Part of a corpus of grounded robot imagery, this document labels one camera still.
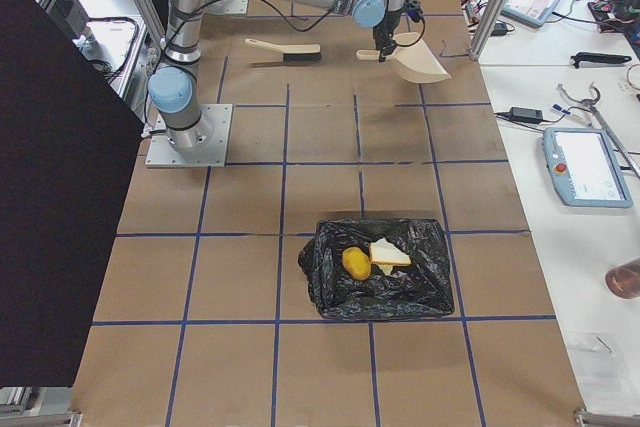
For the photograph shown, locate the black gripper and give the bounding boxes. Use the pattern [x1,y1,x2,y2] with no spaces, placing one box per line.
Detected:
[373,16,400,62]

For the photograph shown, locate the metal tongs stand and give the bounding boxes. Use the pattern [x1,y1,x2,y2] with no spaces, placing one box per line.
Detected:
[557,82,639,177]

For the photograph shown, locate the black trash bag bin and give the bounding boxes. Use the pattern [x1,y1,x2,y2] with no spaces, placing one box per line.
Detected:
[298,219,455,321]

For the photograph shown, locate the yellow potato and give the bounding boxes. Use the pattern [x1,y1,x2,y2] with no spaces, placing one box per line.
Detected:
[342,247,371,281]

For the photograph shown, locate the white bread slice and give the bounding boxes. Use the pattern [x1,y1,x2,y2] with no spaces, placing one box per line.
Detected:
[369,238,411,266]

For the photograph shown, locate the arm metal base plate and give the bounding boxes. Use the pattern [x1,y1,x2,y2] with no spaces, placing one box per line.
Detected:
[145,104,233,168]

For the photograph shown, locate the beige plastic dustpan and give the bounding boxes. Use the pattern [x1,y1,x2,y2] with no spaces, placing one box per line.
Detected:
[384,32,451,84]

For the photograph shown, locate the black power adapter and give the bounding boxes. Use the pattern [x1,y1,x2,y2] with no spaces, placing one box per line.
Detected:
[508,107,544,124]

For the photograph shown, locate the white hand brush black bristles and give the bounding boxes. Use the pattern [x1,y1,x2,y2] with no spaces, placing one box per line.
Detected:
[244,38,322,62]

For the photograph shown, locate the black handheld tool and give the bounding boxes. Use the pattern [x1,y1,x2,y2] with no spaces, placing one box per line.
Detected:
[570,51,632,69]

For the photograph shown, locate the blue teach pendant tablet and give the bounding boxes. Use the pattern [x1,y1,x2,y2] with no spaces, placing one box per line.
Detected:
[542,127,633,208]

